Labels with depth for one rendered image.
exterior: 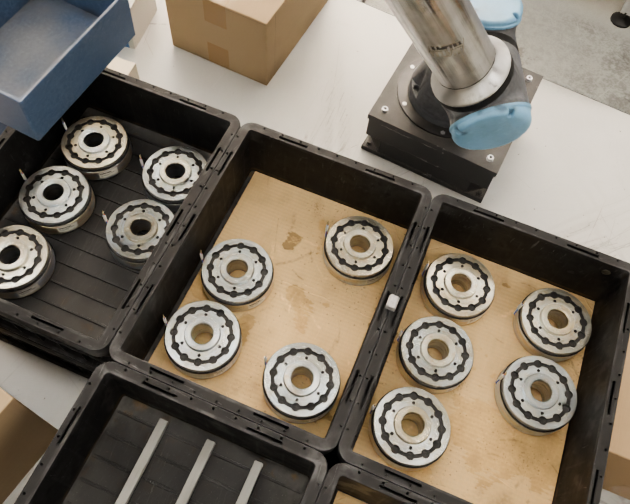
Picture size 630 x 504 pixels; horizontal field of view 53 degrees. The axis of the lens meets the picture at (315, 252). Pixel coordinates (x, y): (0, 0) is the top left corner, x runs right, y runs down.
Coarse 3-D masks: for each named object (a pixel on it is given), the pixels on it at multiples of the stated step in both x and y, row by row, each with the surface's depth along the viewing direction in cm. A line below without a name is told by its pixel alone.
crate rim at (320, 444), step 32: (256, 128) 94; (224, 160) 90; (352, 160) 92; (416, 192) 90; (192, 224) 85; (416, 224) 89; (128, 320) 78; (384, 320) 81; (192, 384) 75; (352, 384) 78; (256, 416) 74; (320, 448) 73
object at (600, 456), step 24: (432, 216) 88; (480, 216) 89; (504, 216) 89; (552, 240) 88; (408, 264) 85; (624, 264) 87; (408, 288) 83; (624, 312) 84; (384, 336) 80; (624, 336) 82; (624, 360) 80; (360, 408) 77; (600, 432) 76; (360, 456) 73; (600, 456) 75; (600, 480) 73
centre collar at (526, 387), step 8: (528, 376) 86; (536, 376) 85; (544, 376) 85; (528, 384) 85; (552, 384) 85; (528, 392) 84; (552, 392) 84; (528, 400) 84; (536, 400) 84; (552, 400) 84; (536, 408) 84; (544, 408) 83
